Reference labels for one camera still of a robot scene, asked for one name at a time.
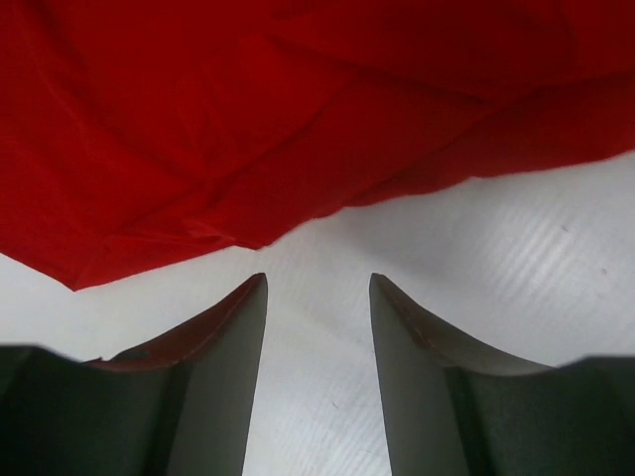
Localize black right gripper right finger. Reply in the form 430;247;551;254
369;274;634;475

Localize red t shirt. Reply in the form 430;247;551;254
1;1;634;291

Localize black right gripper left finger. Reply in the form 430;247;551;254
1;274;268;475

